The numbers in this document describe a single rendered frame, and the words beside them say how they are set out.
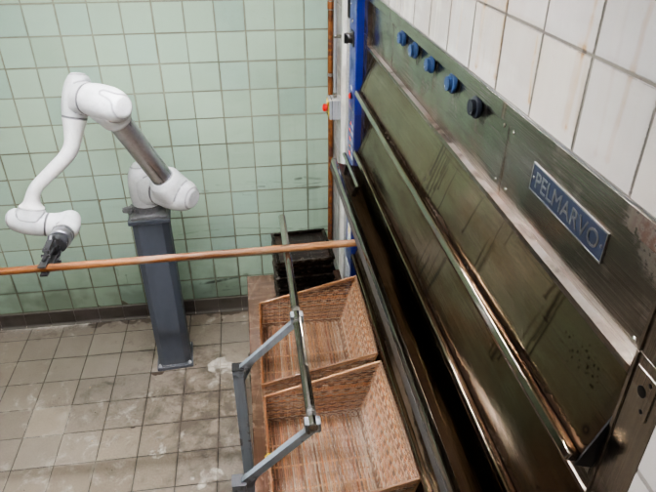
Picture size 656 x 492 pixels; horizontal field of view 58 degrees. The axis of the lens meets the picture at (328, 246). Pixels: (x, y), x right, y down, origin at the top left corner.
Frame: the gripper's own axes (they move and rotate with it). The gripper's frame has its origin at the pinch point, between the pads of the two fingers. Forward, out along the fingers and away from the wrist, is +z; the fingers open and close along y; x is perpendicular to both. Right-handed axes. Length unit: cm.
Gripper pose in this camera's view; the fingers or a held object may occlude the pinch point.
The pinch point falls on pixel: (45, 266)
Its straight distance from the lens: 254.8
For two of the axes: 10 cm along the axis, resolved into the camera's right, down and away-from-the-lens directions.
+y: 0.0, 8.6, 5.2
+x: -9.9, 0.6, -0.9
